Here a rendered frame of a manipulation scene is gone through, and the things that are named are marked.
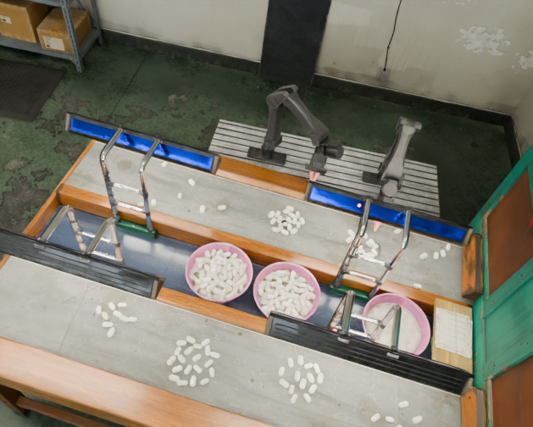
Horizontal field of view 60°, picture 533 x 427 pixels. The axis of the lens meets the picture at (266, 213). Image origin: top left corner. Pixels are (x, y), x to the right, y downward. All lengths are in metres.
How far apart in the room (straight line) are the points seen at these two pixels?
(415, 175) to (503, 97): 1.78
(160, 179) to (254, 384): 1.01
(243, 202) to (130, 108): 1.79
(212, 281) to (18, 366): 0.72
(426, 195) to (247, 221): 0.96
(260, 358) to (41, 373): 0.74
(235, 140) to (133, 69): 1.77
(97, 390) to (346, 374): 0.86
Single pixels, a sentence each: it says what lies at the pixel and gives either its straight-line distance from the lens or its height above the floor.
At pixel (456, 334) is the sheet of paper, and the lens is 1.98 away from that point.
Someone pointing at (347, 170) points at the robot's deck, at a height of 0.67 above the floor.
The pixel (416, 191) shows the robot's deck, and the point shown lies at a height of 0.67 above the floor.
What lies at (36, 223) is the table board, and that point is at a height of 0.73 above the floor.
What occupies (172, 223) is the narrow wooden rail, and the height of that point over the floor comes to 0.76.
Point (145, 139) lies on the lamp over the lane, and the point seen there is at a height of 1.10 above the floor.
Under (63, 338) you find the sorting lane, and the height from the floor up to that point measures 0.74.
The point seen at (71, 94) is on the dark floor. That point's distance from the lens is 3.87.
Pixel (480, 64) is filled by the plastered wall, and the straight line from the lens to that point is 3.99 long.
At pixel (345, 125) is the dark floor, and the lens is 3.74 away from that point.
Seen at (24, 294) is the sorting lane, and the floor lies 0.74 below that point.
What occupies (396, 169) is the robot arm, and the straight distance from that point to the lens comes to 2.04.
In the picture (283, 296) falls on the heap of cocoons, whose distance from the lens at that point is 1.87.
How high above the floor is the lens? 2.39
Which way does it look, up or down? 52 degrees down
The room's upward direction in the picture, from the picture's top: 11 degrees clockwise
